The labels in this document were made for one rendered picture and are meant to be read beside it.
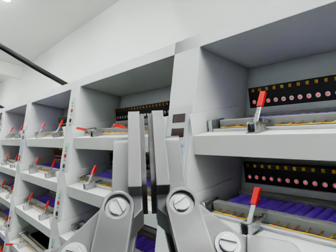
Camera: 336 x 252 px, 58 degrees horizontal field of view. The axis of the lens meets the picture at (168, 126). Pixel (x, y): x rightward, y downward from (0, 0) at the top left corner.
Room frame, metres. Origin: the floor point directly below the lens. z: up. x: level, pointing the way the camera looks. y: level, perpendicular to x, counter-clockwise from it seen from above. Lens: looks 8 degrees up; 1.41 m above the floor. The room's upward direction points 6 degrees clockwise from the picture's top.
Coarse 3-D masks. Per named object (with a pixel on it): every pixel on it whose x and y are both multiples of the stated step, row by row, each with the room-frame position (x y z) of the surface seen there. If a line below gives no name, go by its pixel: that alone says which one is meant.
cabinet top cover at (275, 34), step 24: (288, 0) 0.53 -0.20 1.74; (312, 0) 0.49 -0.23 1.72; (240, 24) 0.61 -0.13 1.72; (264, 24) 0.57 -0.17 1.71; (288, 24) 0.56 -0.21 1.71; (312, 24) 0.55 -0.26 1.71; (216, 48) 0.71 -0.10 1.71; (240, 48) 0.69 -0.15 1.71; (264, 48) 0.68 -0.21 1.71; (288, 48) 0.67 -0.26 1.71; (312, 48) 0.65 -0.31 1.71
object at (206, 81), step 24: (192, 48) 0.72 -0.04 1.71; (192, 72) 0.72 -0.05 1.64; (216, 72) 0.75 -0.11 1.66; (240, 72) 0.81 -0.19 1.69; (192, 96) 0.71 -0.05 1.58; (216, 96) 0.75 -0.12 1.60; (240, 96) 0.81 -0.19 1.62; (168, 120) 0.78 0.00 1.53; (192, 144) 0.71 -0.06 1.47; (192, 168) 0.71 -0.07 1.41; (216, 168) 0.77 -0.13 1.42; (240, 168) 0.83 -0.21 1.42
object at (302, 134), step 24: (264, 96) 0.60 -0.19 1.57; (288, 96) 0.70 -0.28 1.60; (312, 96) 0.66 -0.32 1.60; (192, 120) 0.70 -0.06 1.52; (216, 120) 0.73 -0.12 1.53; (240, 120) 0.68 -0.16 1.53; (264, 120) 0.60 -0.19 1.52; (288, 120) 0.59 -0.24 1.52; (312, 120) 0.56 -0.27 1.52; (216, 144) 0.65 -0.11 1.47; (240, 144) 0.60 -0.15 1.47; (264, 144) 0.56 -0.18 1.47; (288, 144) 0.52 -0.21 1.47; (312, 144) 0.49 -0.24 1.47
